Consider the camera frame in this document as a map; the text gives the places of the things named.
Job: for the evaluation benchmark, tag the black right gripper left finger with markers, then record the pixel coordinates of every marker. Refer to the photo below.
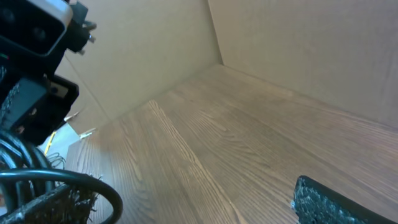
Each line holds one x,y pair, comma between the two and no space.
68,200

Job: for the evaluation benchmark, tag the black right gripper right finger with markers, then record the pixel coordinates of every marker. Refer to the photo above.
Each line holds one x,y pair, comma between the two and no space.
315,203

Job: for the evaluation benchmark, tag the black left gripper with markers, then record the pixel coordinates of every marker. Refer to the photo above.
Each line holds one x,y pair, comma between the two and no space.
34,106

